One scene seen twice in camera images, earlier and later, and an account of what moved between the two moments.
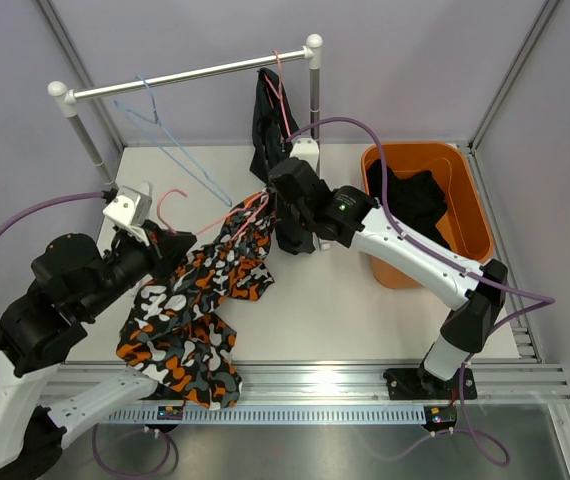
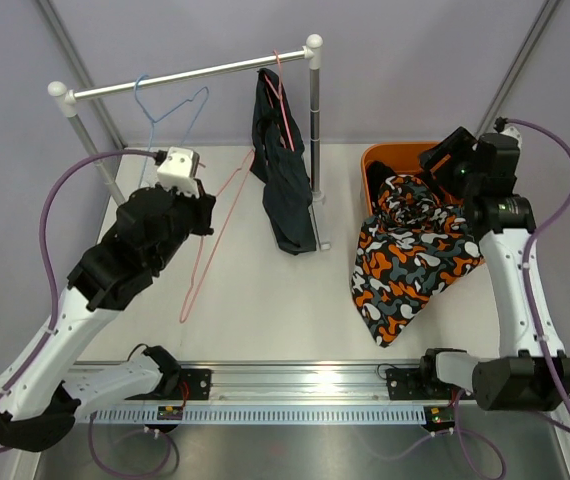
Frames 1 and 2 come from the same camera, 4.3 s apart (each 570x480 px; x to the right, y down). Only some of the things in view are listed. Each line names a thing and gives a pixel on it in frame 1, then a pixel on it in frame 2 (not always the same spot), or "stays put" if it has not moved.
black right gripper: [281, 212] -> [458, 145]
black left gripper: [167, 253] -> [203, 206]
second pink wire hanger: [279, 93] stays put
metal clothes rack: [312, 51] stays put
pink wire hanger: [232, 214] -> [183, 316]
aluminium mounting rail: [532, 381] stays put
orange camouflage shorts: [175, 329] -> [411, 247]
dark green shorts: [273, 127] stays put
